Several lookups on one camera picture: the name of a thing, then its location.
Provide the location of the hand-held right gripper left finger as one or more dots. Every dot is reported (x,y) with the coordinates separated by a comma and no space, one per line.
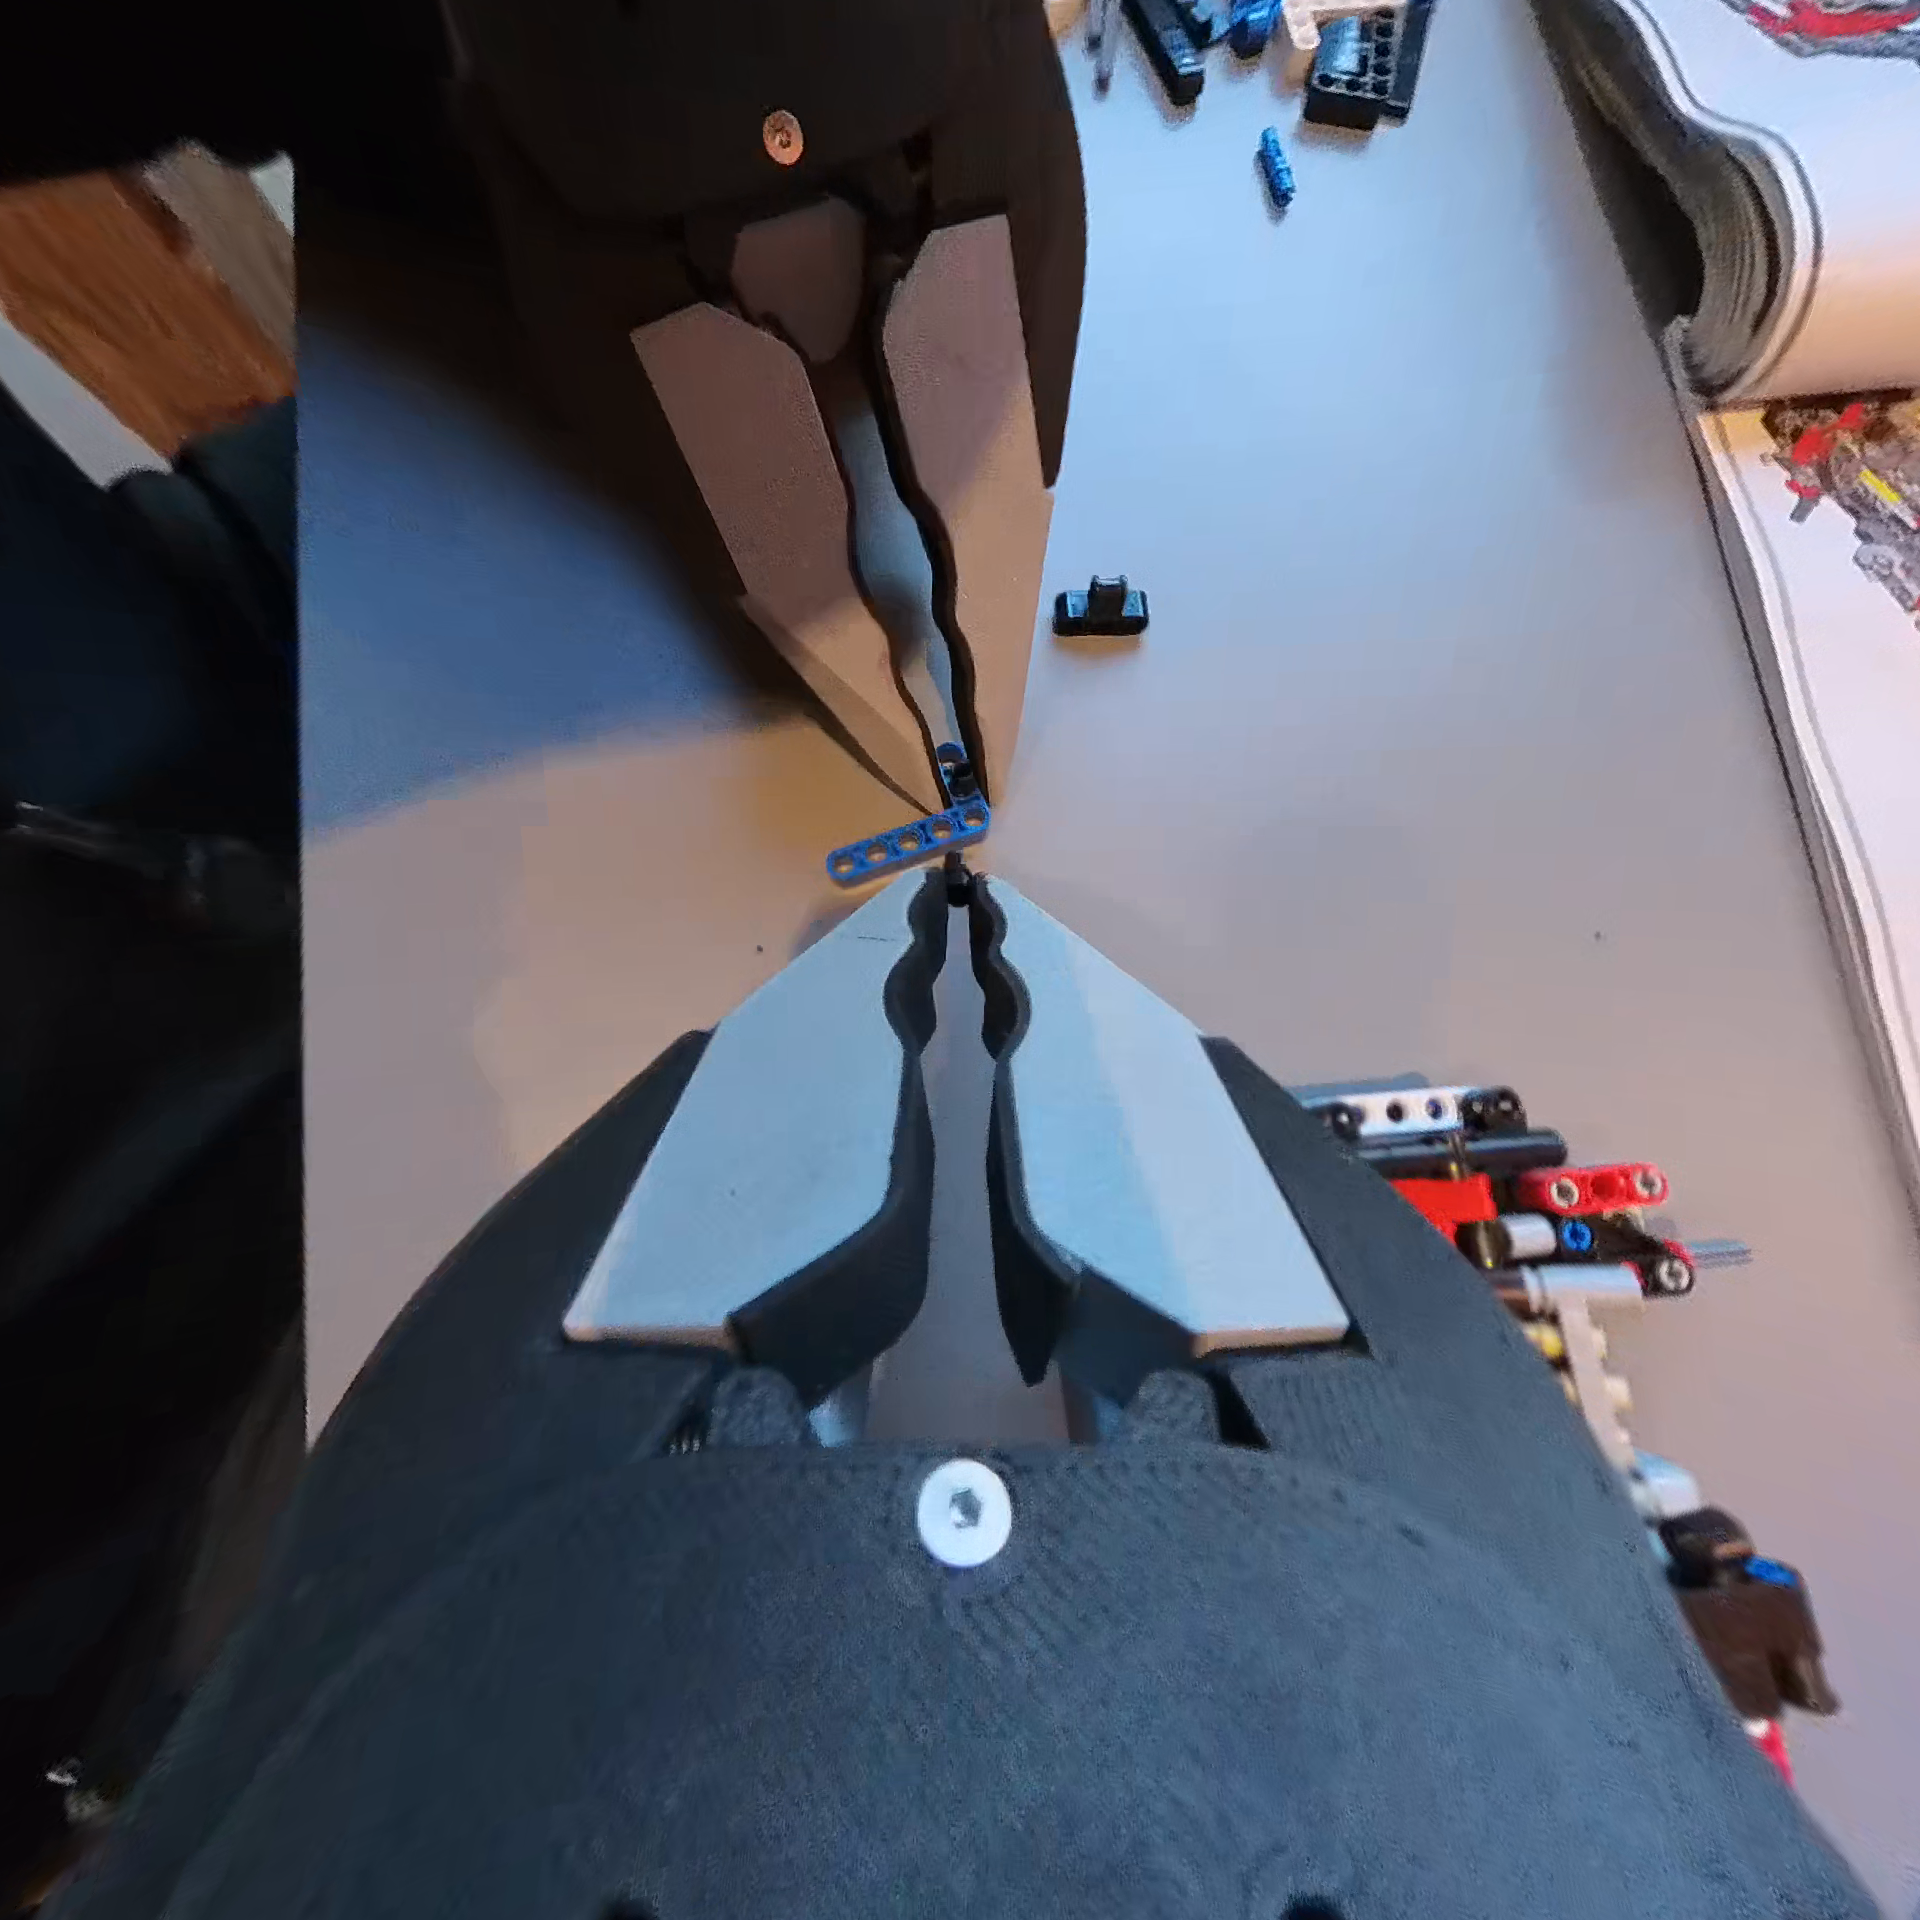
(751,1185)

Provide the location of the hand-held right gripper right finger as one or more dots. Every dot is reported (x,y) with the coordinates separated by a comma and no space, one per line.
(1171,1200)

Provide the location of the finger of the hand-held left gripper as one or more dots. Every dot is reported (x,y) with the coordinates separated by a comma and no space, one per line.
(975,450)
(751,450)

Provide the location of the brick car chassis model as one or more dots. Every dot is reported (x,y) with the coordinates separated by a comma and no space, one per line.
(1501,1185)

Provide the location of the blue angled beam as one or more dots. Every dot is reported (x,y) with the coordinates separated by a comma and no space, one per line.
(901,849)

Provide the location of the person's left forearm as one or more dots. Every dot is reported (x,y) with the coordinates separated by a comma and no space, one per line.
(225,74)

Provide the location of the black angled connector piece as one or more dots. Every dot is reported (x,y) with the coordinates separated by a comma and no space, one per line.
(1103,611)

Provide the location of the blue connector pin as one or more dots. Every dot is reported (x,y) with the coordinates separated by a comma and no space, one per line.
(1275,165)

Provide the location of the pile of loose bricks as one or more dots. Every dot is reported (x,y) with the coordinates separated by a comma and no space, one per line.
(1351,60)

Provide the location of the building instruction booklet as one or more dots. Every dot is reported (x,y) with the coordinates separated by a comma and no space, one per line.
(1861,224)

